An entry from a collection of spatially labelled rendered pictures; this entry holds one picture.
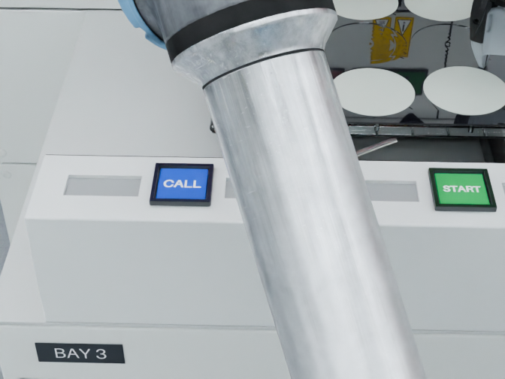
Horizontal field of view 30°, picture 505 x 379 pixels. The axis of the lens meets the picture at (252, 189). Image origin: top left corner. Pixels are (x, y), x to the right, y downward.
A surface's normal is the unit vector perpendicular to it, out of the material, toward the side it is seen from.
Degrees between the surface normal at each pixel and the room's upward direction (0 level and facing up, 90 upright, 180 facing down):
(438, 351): 90
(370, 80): 0
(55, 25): 90
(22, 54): 90
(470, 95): 1
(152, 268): 90
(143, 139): 0
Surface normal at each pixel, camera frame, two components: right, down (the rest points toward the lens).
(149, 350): -0.03, 0.65
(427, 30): 0.00, -0.76
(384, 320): 0.51, -0.20
